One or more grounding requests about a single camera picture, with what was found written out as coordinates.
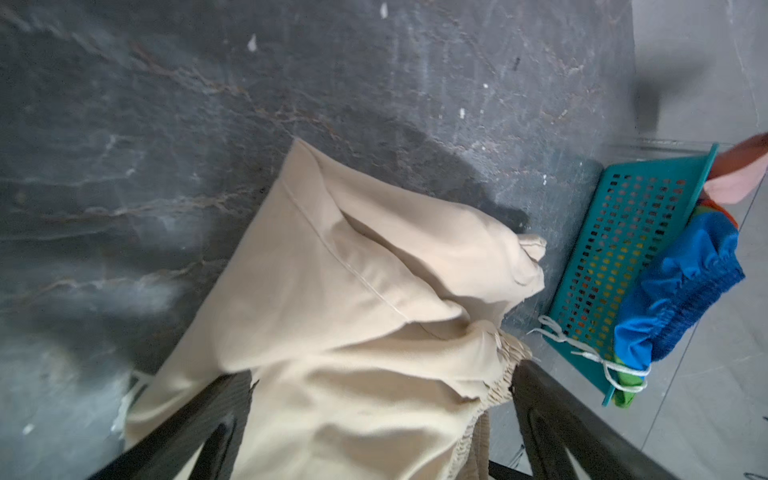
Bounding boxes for beige drawstring shorts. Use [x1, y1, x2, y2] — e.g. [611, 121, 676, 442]
[125, 139, 546, 479]

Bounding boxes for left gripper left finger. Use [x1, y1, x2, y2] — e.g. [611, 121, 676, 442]
[91, 372, 252, 479]

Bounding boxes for rainbow coloured shorts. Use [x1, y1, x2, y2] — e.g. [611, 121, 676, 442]
[614, 200, 745, 371]

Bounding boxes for pink shorts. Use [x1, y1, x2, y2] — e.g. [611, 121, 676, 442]
[703, 133, 767, 205]

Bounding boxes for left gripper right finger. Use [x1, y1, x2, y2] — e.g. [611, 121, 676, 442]
[511, 360, 674, 479]

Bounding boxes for teal plastic basket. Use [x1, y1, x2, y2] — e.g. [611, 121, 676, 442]
[535, 144, 719, 405]

